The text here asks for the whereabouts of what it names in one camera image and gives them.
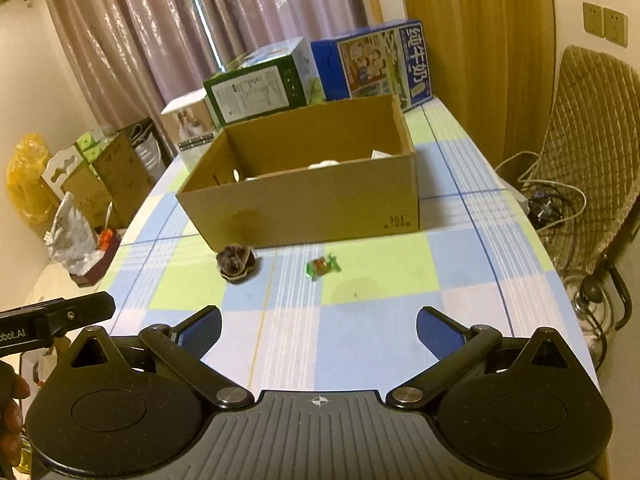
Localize white shopping bag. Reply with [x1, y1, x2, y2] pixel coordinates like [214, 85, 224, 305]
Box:
[127, 118, 166, 183]

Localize white cable on floor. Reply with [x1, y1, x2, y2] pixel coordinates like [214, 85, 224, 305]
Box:
[494, 148, 587, 233]

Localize dark velvet scrunchie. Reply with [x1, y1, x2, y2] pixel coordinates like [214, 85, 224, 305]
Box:
[216, 244, 257, 283]

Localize green medicine box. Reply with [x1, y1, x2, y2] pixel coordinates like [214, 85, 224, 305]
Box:
[371, 150, 392, 159]

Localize green candy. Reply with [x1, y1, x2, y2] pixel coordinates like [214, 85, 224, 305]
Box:
[305, 255, 342, 281]

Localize wall switch plates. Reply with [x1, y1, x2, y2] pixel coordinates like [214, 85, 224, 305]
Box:
[582, 2, 628, 48]

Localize dark wooden tray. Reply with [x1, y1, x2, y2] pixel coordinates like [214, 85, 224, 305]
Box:
[70, 231, 122, 287]

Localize white chair back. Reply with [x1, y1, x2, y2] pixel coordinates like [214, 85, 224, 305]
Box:
[42, 145, 85, 200]

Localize quilted tan chair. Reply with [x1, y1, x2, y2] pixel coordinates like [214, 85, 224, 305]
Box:
[530, 46, 639, 294]

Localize green carton box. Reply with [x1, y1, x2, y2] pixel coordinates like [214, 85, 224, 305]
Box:
[203, 37, 326, 126]

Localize small white green box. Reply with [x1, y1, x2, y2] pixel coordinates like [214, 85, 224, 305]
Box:
[177, 132, 216, 171]

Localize brown cardboard box on side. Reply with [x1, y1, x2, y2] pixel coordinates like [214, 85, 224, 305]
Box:
[62, 132, 152, 230]

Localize white cloth sock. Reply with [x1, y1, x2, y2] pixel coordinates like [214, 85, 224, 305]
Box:
[308, 159, 340, 169]

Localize yellow plastic bag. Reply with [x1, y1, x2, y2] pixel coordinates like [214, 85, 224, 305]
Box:
[6, 133, 54, 226]

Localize green tissue packs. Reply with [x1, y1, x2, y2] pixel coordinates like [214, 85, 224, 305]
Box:
[75, 125, 117, 164]

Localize white product box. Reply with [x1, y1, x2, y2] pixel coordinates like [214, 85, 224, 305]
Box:
[160, 88, 218, 154]

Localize blue milk carton box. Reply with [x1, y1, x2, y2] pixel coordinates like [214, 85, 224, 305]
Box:
[310, 20, 433, 110]

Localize person's left hand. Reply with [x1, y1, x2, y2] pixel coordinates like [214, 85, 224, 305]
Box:
[1, 362, 30, 466]

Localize white plastic bag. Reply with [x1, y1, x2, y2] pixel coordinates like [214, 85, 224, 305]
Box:
[43, 192, 104, 275]

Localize large open cardboard box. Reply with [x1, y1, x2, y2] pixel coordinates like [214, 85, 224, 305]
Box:
[177, 96, 420, 252]

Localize wooden door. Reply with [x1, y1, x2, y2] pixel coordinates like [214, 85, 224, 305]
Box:
[404, 0, 555, 162]

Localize mauve curtain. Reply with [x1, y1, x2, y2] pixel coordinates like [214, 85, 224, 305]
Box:
[47, 0, 367, 128]

